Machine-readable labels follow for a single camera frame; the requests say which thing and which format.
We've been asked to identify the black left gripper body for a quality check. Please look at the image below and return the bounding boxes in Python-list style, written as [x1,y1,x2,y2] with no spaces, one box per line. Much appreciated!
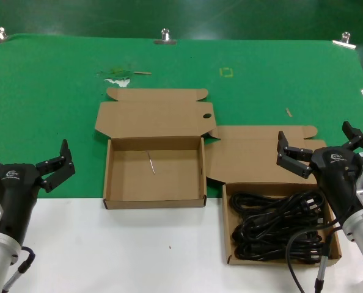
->
[0,163,45,247]

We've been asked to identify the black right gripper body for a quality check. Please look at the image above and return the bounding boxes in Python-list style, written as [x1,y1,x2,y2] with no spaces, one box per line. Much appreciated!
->
[311,148,363,226]

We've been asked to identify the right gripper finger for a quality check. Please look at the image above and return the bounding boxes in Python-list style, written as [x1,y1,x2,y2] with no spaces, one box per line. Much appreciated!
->
[276,130,315,179]
[342,120,363,152]

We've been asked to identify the brown cardboard mailer box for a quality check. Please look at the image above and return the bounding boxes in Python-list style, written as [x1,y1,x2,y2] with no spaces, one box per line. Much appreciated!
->
[94,87,216,211]
[205,124,343,266]

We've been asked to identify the thin metal rod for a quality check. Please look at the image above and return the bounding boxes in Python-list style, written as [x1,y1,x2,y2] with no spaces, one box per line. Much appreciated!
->
[146,150,156,175]

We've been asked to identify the white paper scrap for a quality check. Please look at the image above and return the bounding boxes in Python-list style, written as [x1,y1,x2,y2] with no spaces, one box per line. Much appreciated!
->
[104,78,131,88]

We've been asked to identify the green shredded scraps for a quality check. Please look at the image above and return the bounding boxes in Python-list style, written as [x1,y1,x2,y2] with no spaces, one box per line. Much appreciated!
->
[95,65,133,79]

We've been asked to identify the left arm cable with connector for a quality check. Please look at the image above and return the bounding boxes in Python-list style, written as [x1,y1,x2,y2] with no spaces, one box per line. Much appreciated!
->
[2,245,36,293]

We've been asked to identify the arm cable with connector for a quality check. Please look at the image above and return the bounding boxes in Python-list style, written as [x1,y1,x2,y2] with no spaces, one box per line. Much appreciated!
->
[287,224,344,293]
[2,245,36,293]

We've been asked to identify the right arm cable with connector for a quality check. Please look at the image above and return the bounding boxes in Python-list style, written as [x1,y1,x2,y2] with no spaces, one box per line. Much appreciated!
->
[287,224,344,293]

